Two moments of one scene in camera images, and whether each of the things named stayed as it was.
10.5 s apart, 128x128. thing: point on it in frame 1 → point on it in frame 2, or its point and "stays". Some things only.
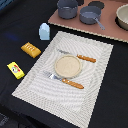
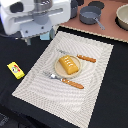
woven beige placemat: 66,78 stays
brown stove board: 107,18 stays
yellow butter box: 14,68 stays
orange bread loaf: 29,48 → 68,63
